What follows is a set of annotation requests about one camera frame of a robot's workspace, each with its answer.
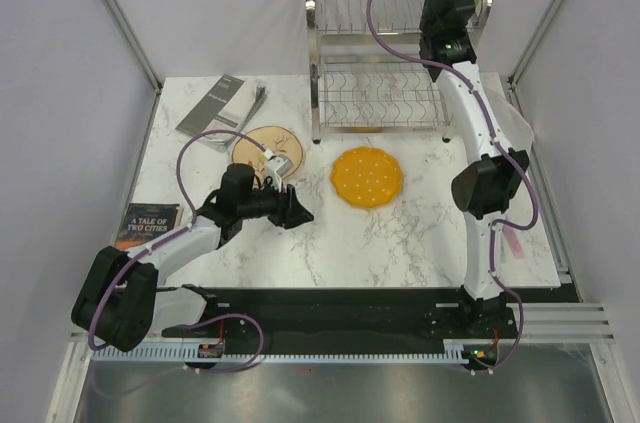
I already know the grey spiral bound booklet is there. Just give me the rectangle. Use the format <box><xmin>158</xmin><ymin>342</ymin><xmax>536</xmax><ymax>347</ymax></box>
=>
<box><xmin>176</xmin><ymin>75</ymin><xmax>267</xmax><ymax>151</ymax></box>

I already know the Tale of Two Cities book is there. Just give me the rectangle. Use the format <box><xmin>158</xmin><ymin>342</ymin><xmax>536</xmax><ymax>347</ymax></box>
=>
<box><xmin>115</xmin><ymin>203</ymin><xmax>183</xmax><ymax>250</ymax></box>

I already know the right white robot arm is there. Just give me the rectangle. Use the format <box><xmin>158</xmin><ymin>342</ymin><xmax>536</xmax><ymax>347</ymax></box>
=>
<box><xmin>419</xmin><ymin>0</ymin><xmax>529</xmax><ymax>300</ymax></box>

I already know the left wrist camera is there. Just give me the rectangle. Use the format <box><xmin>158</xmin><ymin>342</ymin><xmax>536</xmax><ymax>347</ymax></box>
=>
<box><xmin>264</xmin><ymin>154</ymin><xmax>294</xmax><ymax>186</ymax></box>

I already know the stainless steel dish rack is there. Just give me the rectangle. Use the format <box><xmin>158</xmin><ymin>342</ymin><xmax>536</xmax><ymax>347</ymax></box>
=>
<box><xmin>305</xmin><ymin>0</ymin><xmax>492</xmax><ymax>143</ymax></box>

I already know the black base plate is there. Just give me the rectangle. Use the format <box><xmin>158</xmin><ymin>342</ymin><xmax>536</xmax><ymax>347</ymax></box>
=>
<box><xmin>159</xmin><ymin>286</ymin><xmax>526</xmax><ymax>357</ymax></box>

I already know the white slotted cable duct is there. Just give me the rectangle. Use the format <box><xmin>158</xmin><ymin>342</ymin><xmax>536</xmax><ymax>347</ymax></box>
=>
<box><xmin>92</xmin><ymin>339</ymin><xmax>469</xmax><ymax>365</ymax></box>

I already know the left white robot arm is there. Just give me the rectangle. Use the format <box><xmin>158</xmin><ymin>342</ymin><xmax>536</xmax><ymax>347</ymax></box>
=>
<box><xmin>71</xmin><ymin>156</ymin><xmax>314</xmax><ymax>352</ymax></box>

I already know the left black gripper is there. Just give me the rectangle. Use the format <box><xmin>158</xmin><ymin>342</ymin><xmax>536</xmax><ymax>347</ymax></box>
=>
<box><xmin>238</xmin><ymin>175</ymin><xmax>313</xmax><ymax>230</ymax></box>

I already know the beige bird plate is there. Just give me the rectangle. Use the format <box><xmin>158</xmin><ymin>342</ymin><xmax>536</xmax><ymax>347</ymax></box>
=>
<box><xmin>231</xmin><ymin>126</ymin><xmax>304</xmax><ymax>180</ymax></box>

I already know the orange polka dot plate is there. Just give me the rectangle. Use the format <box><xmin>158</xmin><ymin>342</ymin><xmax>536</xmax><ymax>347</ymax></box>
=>
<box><xmin>330</xmin><ymin>146</ymin><xmax>404</xmax><ymax>210</ymax></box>

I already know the white cloth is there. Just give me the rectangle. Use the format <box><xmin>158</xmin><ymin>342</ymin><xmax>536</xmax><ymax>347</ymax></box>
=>
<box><xmin>485</xmin><ymin>89</ymin><xmax>534</xmax><ymax>152</ymax></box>

